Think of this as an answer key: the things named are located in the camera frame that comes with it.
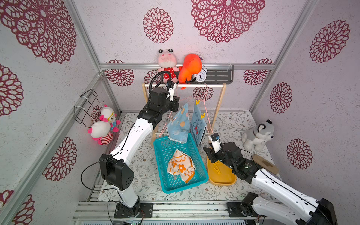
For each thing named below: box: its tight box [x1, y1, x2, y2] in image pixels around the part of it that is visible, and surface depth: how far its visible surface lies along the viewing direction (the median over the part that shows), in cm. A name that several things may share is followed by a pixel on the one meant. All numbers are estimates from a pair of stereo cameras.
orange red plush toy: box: [178, 53, 203, 90], surface depth 87 cm
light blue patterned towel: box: [165, 102, 191, 144], surface depth 95 cm
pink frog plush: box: [157, 48, 180, 84], surface depth 86 cm
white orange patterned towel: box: [166, 149, 196, 184], surface depth 87 cm
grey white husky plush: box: [241, 119, 275, 152], surface depth 89 cm
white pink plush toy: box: [87, 120, 114, 146], surface depth 87 cm
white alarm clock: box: [194, 66, 208, 83], surface depth 92 cm
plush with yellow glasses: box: [99, 104, 121, 133], surface depth 96 cm
